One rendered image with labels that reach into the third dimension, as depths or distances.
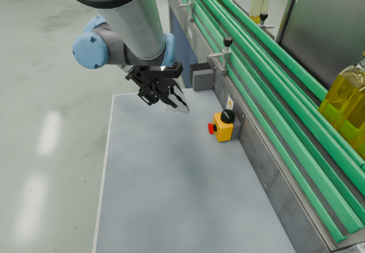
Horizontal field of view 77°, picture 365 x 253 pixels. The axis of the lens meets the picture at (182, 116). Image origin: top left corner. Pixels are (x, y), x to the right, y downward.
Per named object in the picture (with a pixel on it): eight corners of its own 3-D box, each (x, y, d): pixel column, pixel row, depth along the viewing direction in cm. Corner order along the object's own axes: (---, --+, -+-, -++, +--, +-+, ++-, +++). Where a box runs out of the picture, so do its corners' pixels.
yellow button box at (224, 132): (237, 139, 76) (241, 125, 71) (216, 143, 75) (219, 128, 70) (230, 124, 81) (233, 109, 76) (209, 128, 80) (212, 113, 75)
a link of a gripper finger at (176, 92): (181, 111, 77) (162, 92, 74) (194, 103, 73) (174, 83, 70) (178, 116, 75) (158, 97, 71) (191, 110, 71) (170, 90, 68)
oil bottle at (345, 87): (336, 142, 59) (389, 73, 44) (316, 146, 58) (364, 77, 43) (322, 126, 63) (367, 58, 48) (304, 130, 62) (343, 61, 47)
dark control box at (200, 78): (212, 89, 95) (214, 72, 89) (193, 92, 94) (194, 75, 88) (206, 78, 101) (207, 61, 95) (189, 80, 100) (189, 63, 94)
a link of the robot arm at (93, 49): (119, 35, 46) (131, 27, 56) (64, 33, 46) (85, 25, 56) (123, 73, 50) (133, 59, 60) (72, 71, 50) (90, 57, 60)
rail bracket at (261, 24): (270, 46, 95) (279, 14, 86) (255, 48, 94) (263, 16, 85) (265, 42, 98) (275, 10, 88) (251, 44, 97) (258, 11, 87)
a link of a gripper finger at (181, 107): (178, 116, 75) (158, 97, 71) (191, 110, 71) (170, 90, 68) (175, 124, 73) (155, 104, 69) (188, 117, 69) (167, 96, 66)
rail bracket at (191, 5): (194, 23, 112) (195, -7, 102) (180, 24, 111) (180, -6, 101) (193, 19, 115) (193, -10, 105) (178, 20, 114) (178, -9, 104)
